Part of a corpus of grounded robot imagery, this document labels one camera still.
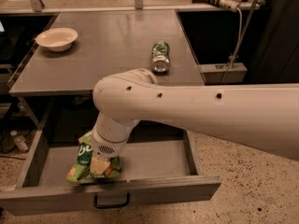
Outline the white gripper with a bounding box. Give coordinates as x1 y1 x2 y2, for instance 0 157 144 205
90 131 127 175

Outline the green rice chip bag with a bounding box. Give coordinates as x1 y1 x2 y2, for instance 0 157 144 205
66 132 121 183

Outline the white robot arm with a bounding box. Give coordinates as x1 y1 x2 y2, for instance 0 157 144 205
91 68 299 161

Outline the grey open drawer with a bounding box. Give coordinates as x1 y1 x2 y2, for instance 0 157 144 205
0 126 221 216

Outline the plastic bottle on floor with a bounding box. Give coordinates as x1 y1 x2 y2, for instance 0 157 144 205
10 131 29 152

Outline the green soda can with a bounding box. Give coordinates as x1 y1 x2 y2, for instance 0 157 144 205
150 41 170 73

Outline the white bowl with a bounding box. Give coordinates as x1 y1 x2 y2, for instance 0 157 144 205
36 28 78 52

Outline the black drawer handle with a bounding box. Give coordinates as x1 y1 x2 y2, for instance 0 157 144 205
93 193 131 209

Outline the grey wall bracket box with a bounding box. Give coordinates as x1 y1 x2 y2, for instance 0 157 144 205
199 63 247 85

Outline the white cable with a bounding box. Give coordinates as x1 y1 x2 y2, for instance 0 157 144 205
218 7 244 86

